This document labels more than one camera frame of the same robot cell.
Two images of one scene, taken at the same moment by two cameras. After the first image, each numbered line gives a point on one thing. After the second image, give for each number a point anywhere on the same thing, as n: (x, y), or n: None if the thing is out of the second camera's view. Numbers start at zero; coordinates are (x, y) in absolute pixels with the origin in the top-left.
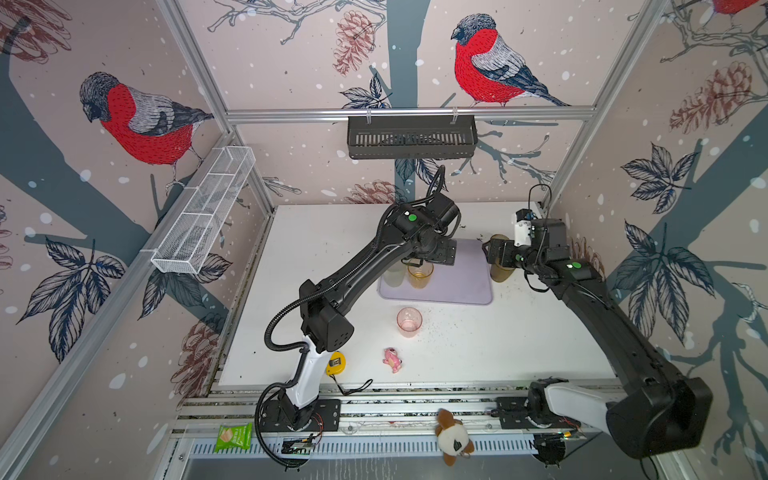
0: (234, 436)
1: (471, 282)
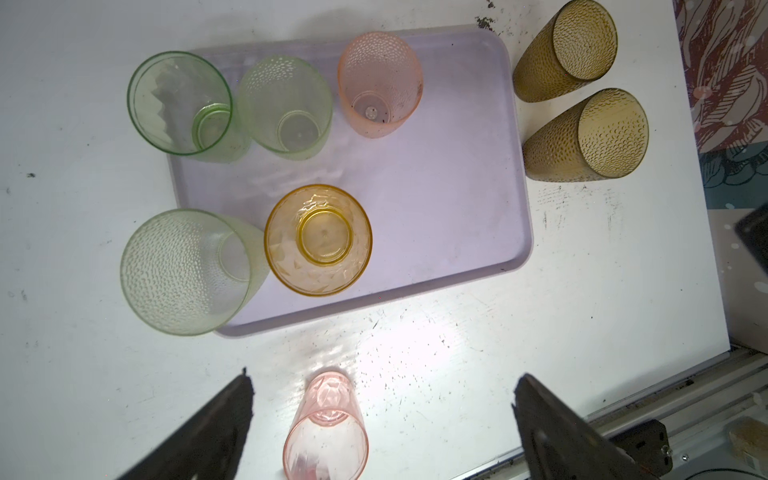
0: None
1: (449, 198)
